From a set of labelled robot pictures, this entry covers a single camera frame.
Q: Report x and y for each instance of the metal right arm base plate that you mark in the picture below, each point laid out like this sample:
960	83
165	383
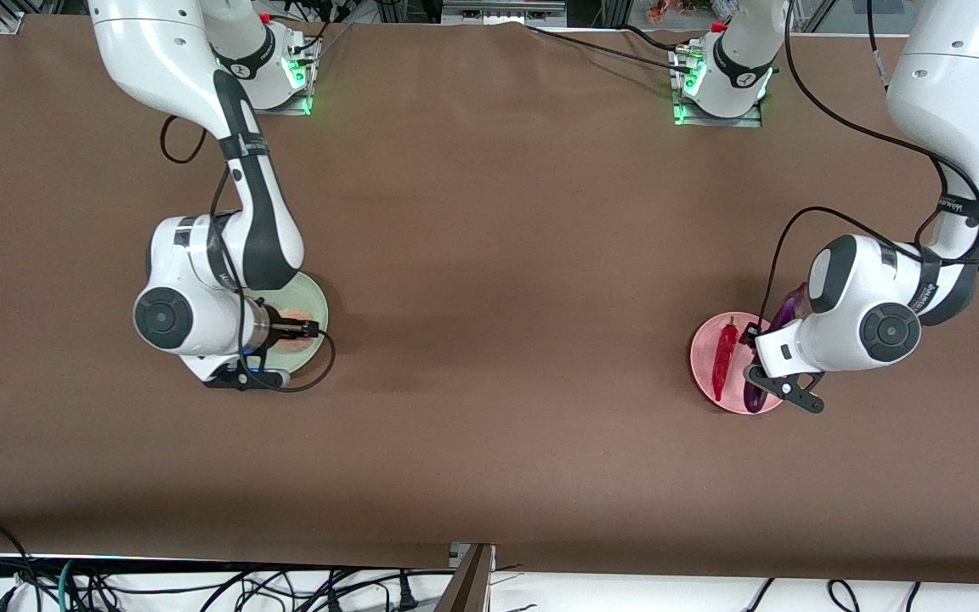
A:
298	102

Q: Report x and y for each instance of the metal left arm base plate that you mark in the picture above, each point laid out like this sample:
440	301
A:
715	121

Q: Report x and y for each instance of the colourful toy pile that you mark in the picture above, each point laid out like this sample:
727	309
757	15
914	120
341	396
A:
668	8

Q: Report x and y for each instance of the aluminium frame corner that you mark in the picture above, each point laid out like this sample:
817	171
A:
9	24

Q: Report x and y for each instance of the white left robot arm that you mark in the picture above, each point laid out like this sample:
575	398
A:
948	85

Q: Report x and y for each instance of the grey device box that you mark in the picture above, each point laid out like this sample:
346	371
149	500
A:
502	10

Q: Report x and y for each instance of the long purple eggplant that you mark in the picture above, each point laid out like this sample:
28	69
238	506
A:
791	306

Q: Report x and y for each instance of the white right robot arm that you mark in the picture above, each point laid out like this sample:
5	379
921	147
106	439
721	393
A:
158	51

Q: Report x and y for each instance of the brown wooden post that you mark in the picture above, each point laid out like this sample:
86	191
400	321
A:
468	591

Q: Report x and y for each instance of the pink round plate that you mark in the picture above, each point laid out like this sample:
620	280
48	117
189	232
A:
700	361

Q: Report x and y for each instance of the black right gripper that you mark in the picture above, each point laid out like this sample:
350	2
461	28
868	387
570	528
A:
288	328

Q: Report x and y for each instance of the brown table cover sheet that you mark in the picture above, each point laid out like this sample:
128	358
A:
489	442

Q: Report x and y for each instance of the red chili pepper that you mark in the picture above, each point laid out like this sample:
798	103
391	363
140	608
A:
723	365

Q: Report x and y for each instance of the green and pink peach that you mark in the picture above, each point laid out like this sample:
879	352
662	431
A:
290	347

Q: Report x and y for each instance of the pale green round plate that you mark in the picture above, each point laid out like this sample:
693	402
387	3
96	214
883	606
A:
313	297

